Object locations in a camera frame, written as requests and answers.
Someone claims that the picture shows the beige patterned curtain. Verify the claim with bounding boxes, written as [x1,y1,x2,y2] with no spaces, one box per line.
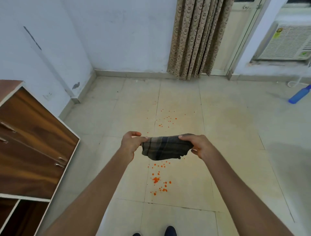
[167,0,235,81]

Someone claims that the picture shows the person's left forearm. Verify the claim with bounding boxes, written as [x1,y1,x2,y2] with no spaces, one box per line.
[40,148,134,236]

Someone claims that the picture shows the white window air conditioner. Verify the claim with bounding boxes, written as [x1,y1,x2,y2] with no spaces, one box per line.
[252,21,311,62]

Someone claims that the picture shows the beige tiled floor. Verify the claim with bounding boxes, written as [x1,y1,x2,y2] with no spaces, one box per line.
[36,76,311,236]

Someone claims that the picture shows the person's right forearm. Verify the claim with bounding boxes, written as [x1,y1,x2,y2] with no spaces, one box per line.
[202,147,295,236]

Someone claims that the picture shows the person's left hand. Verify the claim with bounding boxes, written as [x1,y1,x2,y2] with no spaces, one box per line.
[120,131,149,163]

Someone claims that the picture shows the orange liquid spill drops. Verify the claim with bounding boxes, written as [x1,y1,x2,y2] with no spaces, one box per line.
[145,101,196,196]

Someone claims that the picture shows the cream door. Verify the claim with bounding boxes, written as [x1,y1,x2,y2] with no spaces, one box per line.
[210,0,267,76]

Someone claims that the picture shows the blue plastic bottle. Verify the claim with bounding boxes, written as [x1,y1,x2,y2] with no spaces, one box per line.
[288,84,311,105]

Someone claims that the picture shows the person's right hand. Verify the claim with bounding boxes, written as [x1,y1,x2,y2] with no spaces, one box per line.
[178,134,215,160]

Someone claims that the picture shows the dark plaid cleaning cloth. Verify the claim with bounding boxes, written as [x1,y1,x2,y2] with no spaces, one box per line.
[141,133,196,161]

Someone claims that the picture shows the brown wooden cabinet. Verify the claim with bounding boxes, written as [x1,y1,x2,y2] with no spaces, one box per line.
[0,79,81,236]

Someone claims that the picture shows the white cable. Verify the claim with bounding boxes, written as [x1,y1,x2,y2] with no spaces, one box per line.
[287,62,311,89]

